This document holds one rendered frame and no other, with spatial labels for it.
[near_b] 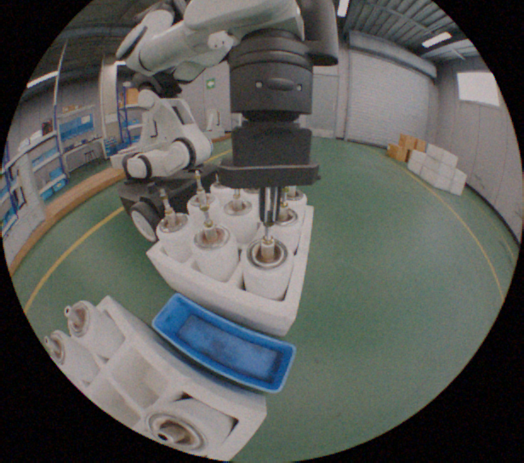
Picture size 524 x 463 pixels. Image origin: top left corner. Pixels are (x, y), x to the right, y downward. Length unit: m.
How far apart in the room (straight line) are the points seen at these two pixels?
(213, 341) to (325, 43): 0.57
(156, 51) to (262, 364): 0.64
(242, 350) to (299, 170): 0.43
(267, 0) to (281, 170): 0.16
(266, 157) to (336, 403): 0.54
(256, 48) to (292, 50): 0.03
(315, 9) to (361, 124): 5.34
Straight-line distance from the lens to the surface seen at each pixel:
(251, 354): 0.46
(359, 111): 5.49
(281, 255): 0.27
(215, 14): 0.18
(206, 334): 0.49
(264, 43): 0.15
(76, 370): 0.42
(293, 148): 0.16
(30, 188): 2.19
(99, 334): 0.35
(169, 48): 0.27
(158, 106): 0.74
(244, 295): 0.31
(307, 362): 0.47
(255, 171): 0.16
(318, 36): 0.18
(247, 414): 0.30
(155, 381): 0.46
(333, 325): 0.51
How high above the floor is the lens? 0.46
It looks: 30 degrees down
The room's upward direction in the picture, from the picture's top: straight up
